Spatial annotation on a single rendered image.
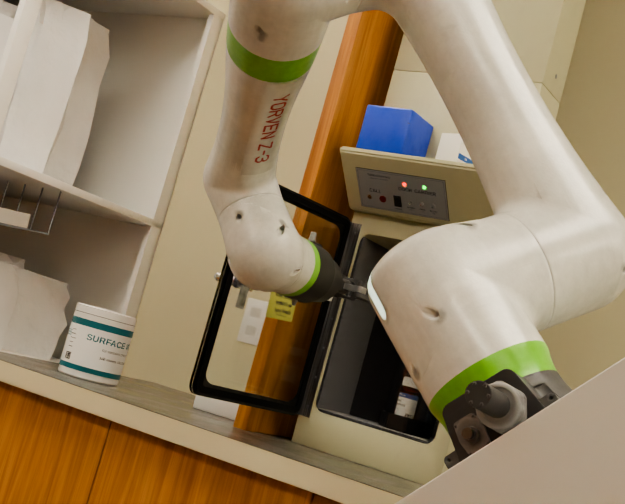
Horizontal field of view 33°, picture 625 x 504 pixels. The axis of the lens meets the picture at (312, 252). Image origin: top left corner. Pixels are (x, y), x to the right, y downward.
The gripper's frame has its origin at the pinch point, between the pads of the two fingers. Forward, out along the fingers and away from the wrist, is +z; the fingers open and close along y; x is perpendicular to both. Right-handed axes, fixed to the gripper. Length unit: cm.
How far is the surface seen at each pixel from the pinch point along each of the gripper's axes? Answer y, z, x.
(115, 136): 125, 68, -37
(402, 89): 14, 20, -45
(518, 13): -7, 18, -62
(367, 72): 22, 19, -47
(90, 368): 60, 8, 26
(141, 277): 99, 65, 2
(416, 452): -9.1, 19.2, 23.1
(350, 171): 15.6, 11.5, -24.7
